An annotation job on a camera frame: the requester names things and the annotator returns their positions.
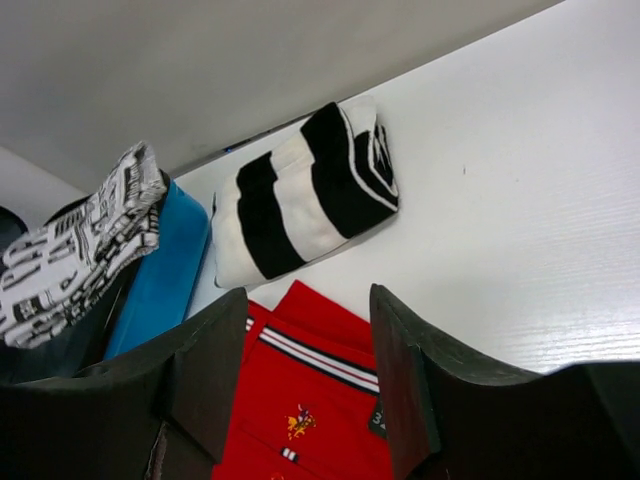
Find newspaper print cloth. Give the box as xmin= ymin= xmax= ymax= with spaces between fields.
xmin=1 ymin=142 xmax=168 ymax=349

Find red polo shirt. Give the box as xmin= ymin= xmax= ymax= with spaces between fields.
xmin=212 ymin=281 xmax=393 ymax=479

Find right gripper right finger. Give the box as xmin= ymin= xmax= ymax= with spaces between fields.
xmin=370 ymin=285 xmax=639 ymax=479

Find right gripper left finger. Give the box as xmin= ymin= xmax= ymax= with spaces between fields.
xmin=1 ymin=288 xmax=248 ymax=479

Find blue kids suitcase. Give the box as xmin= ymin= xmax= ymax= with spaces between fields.
xmin=1 ymin=179 xmax=210 ymax=384

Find black white striped sweater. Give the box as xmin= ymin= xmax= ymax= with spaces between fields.
xmin=212 ymin=96 xmax=400 ymax=289

